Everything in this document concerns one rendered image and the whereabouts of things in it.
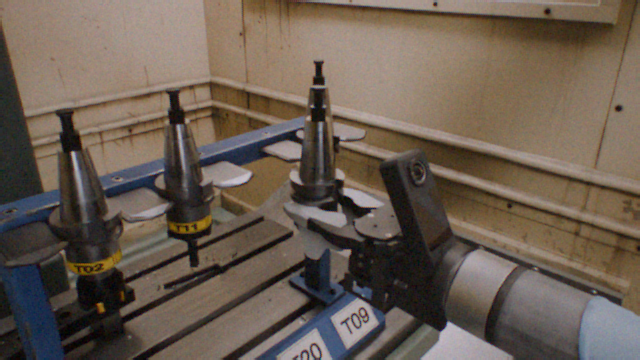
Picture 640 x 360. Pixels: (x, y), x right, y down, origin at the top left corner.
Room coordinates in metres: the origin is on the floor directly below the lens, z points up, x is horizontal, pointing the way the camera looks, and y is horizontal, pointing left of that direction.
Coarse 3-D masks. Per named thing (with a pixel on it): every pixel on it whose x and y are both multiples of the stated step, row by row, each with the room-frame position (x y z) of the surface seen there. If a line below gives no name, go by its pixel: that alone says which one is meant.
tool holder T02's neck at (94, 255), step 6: (96, 246) 0.41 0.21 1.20; (102, 246) 0.41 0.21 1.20; (108, 246) 0.42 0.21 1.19; (114, 246) 0.43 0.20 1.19; (66, 252) 0.41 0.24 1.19; (72, 252) 0.41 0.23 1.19; (78, 252) 0.41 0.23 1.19; (84, 252) 0.41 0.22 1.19; (90, 252) 0.41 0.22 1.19; (96, 252) 0.41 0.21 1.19; (102, 252) 0.41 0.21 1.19; (108, 252) 0.42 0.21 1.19; (114, 252) 0.42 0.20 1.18; (66, 258) 0.41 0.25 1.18; (72, 258) 0.41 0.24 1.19; (78, 258) 0.41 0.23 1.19; (84, 258) 0.41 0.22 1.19; (90, 258) 0.41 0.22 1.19; (96, 258) 0.41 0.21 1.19; (102, 258) 0.41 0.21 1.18
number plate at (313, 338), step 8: (304, 336) 0.56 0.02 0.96; (312, 336) 0.56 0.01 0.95; (296, 344) 0.54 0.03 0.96; (304, 344) 0.55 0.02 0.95; (312, 344) 0.55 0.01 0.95; (320, 344) 0.56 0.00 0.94; (288, 352) 0.53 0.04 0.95; (296, 352) 0.54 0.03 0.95; (304, 352) 0.54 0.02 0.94; (312, 352) 0.55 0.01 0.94; (320, 352) 0.55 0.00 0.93; (328, 352) 0.56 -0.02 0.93
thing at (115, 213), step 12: (108, 216) 0.42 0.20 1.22; (120, 216) 0.43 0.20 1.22; (60, 228) 0.40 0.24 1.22; (72, 228) 0.40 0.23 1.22; (84, 228) 0.40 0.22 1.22; (96, 228) 0.41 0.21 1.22; (108, 228) 0.41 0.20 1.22; (120, 228) 0.43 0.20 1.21; (72, 240) 0.40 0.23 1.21; (84, 240) 0.41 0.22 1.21; (96, 240) 0.41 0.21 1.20; (108, 240) 0.41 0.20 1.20
